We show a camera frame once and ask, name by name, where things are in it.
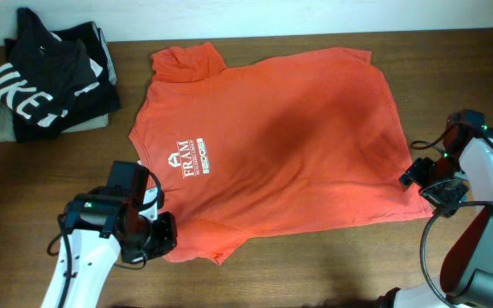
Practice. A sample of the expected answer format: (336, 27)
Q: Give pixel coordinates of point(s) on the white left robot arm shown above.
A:
(99, 233)

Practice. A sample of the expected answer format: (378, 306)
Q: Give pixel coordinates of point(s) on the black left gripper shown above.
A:
(169, 239)

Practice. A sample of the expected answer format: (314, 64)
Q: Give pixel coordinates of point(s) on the folded grey garment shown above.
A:
(7, 133)

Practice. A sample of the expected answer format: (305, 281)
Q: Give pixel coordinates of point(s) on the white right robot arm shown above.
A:
(466, 276)

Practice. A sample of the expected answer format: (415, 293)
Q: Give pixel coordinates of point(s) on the orange t-shirt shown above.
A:
(288, 145)

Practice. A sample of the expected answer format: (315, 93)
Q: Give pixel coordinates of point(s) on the black t-shirt white letters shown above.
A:
(53, 80)

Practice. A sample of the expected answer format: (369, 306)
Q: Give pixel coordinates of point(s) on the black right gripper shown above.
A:
(415, 174)

